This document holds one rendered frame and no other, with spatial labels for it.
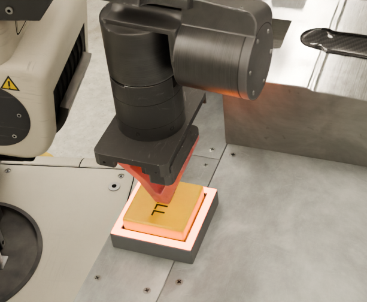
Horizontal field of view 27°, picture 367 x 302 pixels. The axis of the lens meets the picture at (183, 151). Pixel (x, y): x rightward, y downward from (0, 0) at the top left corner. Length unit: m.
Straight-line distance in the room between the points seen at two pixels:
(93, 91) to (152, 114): 1.65
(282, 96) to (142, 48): 0.22
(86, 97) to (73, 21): 1.16
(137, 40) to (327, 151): 0.29
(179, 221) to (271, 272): 0.09
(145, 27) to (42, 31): 0.48
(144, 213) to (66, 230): 0.77
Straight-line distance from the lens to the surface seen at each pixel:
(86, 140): 2.07
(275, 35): 0.83
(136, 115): 0.59
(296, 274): 0.68
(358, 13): 0.84
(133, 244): 0.70
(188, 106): 0.64
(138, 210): 0.70
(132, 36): 0.55
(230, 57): 0.53
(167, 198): 0.69
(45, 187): 1.55
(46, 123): 1.01
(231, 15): 0.53
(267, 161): 0.78
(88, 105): 2.19
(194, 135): 0.64
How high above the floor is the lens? 1.33
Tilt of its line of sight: 42 degrees down
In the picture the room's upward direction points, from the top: 7 degrees counter-clockwise
